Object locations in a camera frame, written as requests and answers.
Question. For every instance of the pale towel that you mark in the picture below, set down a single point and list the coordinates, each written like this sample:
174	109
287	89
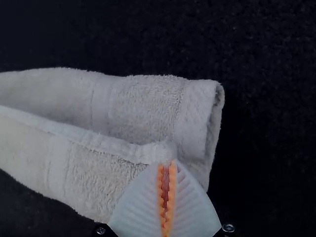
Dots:
123	111

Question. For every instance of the black mat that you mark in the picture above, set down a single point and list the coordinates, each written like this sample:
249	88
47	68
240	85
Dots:
247	49

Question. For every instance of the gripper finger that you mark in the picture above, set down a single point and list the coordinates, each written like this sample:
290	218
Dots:
192	209
143	202

